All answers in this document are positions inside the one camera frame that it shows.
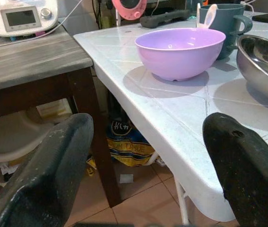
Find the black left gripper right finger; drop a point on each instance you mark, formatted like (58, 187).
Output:
(245, 170)

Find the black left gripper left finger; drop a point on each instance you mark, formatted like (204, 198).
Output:
(41, 175)

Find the white plastic chair seat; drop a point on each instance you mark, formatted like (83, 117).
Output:
(11, 139)

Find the white yellow cardboard box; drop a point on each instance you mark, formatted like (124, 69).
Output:
(53, 110)

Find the blue yellow tissue pack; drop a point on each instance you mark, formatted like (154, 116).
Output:
(129, 146)

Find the white plastic folding table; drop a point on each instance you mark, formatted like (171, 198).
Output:
(172, 113)

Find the dark wooden side table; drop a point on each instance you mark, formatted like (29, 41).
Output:
(37, 71)

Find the stainless steel bowl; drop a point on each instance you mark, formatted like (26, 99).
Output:
(261, 63)

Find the purple plastic bowl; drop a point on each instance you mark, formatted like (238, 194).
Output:
(180, 53)

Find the teal plastic mug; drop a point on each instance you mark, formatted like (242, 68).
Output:
(226, 26)

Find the white kitchen appliance with display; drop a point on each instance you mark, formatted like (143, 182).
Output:
(18, 17)

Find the pink round fan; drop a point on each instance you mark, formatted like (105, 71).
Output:
(128, 8)

